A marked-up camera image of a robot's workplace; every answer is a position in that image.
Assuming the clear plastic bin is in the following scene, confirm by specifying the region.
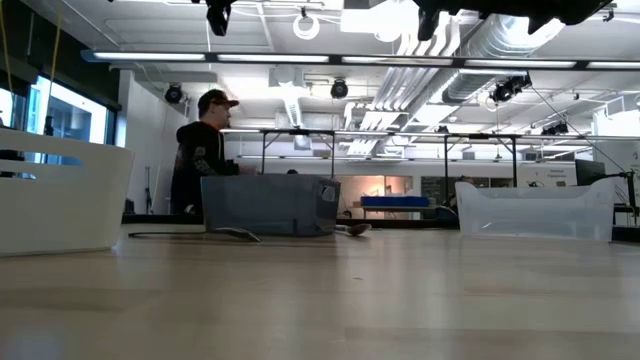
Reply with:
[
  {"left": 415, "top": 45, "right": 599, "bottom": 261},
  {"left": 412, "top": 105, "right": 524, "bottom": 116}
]
[{"left": 454, "top": 176, "right": 618, "bottom": 244}]

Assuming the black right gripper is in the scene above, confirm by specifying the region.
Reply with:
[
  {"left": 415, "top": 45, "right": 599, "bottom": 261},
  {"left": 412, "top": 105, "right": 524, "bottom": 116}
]
[{"left": 413, "top": 0, "right": 451, "bottom": 41}]

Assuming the blue table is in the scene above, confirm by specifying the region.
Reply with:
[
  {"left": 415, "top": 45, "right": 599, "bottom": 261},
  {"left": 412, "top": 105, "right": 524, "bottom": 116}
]
[{"left": 359, "top": 195, "right": 432, "bottom": 220}]

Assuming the purple-handled silver spoon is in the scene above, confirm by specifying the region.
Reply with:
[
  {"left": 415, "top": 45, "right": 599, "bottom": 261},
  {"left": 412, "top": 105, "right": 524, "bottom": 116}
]
[{"left": 333, "top": 222, "right": 374, "bottom": 238}]

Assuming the white coiled cable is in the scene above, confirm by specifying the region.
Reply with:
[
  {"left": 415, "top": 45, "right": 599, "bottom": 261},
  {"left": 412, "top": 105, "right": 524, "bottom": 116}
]
[{"left": 291, "top": 5, "right": 322, "bottom": 42}]

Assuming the black computer monitor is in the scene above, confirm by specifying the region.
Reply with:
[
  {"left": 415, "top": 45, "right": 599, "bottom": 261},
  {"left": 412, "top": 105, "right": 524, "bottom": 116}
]
[{"left": 574, "top": 158, "right": 607, "bottom": 188}]

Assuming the dark grey plastic bin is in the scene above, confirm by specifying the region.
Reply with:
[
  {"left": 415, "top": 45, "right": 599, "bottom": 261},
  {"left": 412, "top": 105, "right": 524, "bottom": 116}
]
[{"left": 200, "top": 173, "right": 342, "bottom": 238}]

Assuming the long linear ceiling light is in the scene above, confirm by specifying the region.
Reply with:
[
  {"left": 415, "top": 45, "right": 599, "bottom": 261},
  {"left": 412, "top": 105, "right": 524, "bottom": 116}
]
[{"left": 81, "top": 48, "right": 640, "bottom": 72}]

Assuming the black spoon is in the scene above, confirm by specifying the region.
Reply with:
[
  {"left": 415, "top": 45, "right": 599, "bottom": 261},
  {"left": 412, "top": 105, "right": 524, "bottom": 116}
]
[{"left": 127, "top": 226, "right": 262, "bottom": 244}]

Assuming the white plastic bin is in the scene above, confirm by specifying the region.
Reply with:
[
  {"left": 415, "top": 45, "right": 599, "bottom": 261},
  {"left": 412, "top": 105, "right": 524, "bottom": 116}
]
[{"left": 0, "top": 127, "right": 136, "bottom": 258}]

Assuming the black ceiling spotlight cluster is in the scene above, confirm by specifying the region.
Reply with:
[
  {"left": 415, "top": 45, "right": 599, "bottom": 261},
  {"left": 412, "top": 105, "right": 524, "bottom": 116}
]
[
  {"left": 488, "top": 73, "right": 533, "bottom": 105},
  {"left": 541, "top": 121, "right": 570, "bottom": 137}
]

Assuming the white wall sign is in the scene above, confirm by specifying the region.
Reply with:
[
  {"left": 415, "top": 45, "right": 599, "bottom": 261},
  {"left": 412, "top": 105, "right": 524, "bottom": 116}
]
[{"left": 541, "top": 166, "right": 570, "bottom": 182}]

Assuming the black metal workstation frame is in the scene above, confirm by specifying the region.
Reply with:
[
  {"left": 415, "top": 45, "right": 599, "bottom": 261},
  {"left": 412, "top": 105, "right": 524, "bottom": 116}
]
[
  {"left": 258, "top": 127, "right": 337, "bottom": 177},
  {"left": 441, "top": 132, "right": 520, "bottom": 189}
]

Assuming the yellow hanging cord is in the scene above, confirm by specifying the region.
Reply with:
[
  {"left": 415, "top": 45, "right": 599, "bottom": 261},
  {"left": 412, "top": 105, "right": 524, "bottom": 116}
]
[
  {"left": 0, "top": 0, "right": 15, "bottom": 96},
  {"left": 48, "top": 9, "right": 65, "bottom": 89}
]

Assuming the black aluminium table frame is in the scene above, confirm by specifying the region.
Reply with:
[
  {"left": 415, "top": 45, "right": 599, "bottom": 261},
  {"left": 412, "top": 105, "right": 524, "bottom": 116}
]
[{"left": 122, "top": 213, "right": 640, "bottom": 245}]

